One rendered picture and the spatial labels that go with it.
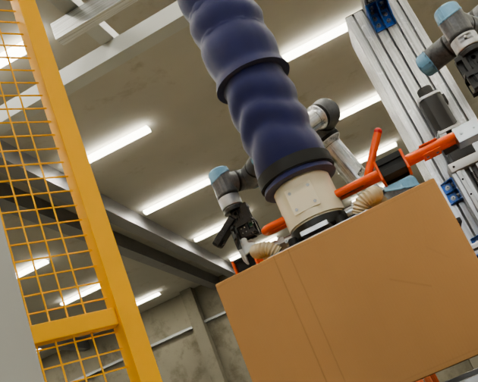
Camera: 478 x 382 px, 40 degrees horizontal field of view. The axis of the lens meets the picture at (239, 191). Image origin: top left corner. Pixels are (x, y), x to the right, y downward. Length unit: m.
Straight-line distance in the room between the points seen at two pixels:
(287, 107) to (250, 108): 0.10
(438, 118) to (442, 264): 1.03
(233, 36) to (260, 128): 0.30
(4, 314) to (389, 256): 0.93
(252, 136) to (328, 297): 0.55
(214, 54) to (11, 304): 1.21
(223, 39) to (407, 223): 0.80
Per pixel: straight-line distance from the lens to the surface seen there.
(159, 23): 4.23
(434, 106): 2.52
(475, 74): 1.87
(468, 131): 1.82
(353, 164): 2.45
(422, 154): 1.81
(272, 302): 1.62
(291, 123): 1.85
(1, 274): 0.98
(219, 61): 1.98
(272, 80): 1.90
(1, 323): 0.94
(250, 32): 1.98
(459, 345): 1.55
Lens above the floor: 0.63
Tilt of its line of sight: 20 degrees up
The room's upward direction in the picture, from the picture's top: 23 degrees counter-clockwise
